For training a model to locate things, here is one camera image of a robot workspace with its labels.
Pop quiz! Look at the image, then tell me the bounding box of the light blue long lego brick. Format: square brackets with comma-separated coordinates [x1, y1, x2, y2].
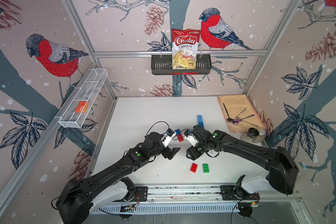
[197, 115, 204, 127]

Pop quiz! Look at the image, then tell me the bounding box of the red lego brick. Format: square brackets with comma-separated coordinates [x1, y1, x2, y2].
[177, 134, 184, 142]
[190, 163, 198, 173]

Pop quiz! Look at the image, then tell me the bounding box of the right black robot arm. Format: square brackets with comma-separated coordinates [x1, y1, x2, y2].
[182, 125, 299, 199]

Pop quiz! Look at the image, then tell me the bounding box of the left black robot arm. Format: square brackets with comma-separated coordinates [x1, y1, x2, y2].
[56, 129, 180, 224]

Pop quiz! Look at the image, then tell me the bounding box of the green lego brick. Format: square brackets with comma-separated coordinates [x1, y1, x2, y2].
[202, 163, 210, 174]

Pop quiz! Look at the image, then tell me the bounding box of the black spoon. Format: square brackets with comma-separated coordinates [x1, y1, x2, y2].
[223, 104, 235, 123]

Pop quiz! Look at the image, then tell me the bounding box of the purple spoon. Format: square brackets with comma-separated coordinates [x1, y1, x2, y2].
[232, 114, 255, 125]

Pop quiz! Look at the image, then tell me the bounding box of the silver spoon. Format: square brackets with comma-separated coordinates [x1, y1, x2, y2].
[238, 118, 259, 127]

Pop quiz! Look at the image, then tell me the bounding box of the yellow cloth mat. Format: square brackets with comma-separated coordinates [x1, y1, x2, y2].
[217, 94, 265, 133]

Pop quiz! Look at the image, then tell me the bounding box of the black lid shaker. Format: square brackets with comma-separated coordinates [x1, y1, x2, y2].
[241, 128, 259, 143]

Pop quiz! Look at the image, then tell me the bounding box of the silver lid shaker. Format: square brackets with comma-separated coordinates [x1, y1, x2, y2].
[252, 129, 267, 143]

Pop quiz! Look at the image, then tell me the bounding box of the orange block in basket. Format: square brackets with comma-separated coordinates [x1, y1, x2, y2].
[75, 101, 90, 113]

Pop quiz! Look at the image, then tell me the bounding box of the chuba cassava chips bag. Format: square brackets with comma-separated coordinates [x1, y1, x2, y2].
[172, 29, 200, 70]

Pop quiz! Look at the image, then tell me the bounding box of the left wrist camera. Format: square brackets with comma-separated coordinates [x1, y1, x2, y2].
[161, 128, 176, 148]

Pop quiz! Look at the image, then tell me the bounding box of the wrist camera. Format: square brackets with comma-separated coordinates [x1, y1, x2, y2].
[184, 133, 199, 147]
[161, 128, 176, 148]

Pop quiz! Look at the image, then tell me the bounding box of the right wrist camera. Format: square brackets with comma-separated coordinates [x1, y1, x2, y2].
[184, 133, 199, 147]

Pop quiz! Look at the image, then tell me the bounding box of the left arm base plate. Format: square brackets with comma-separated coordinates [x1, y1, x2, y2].
[121, 186, 148, 202]

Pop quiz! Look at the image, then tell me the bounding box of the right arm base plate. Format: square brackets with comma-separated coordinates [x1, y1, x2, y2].
[220, 185, 260, 201]

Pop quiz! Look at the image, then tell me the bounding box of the black wall basket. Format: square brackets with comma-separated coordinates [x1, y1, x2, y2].
[151, 54, 212, 75]

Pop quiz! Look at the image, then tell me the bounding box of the white wire basket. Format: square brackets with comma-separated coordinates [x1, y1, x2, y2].
[59, 68, 108, 128]

